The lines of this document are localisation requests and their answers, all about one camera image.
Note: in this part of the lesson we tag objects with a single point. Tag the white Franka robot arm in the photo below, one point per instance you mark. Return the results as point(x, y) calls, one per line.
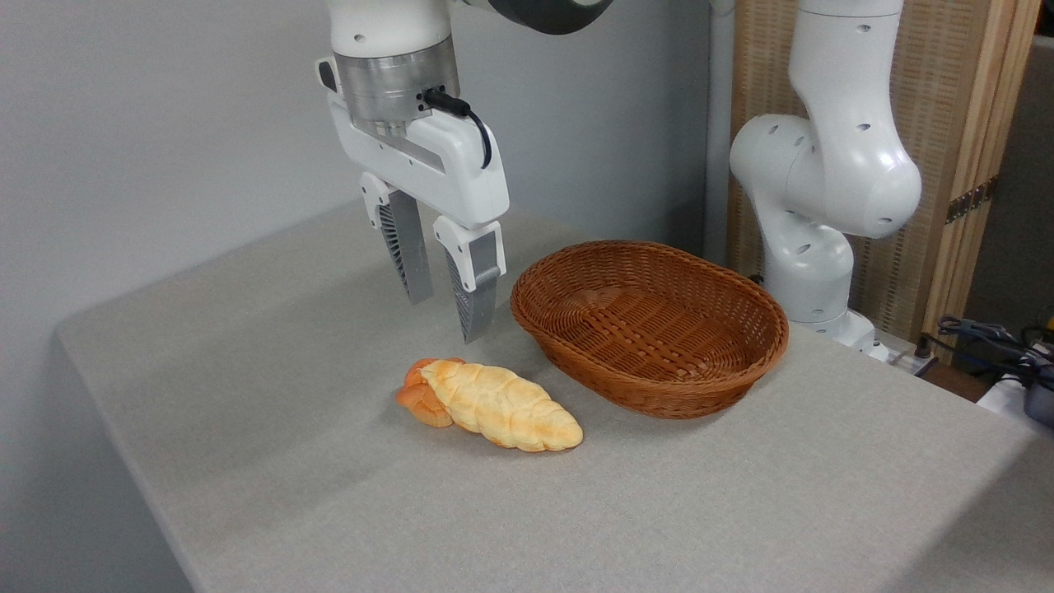
point(848, 165)

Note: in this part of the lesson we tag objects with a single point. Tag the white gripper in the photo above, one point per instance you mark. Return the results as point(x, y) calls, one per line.
point(445, 169)

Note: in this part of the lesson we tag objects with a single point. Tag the long braided bread loaf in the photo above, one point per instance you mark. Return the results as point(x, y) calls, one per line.
point(502, 403)

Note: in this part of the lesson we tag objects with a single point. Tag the brown wicker basket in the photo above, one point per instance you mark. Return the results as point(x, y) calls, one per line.
point(642, 325)

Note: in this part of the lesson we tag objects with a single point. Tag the dark metal screen hinge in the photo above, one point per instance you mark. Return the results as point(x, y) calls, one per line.
point(970, 200)

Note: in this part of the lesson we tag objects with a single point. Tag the round orange bread bun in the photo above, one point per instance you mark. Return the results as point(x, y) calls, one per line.
point(416, 401)

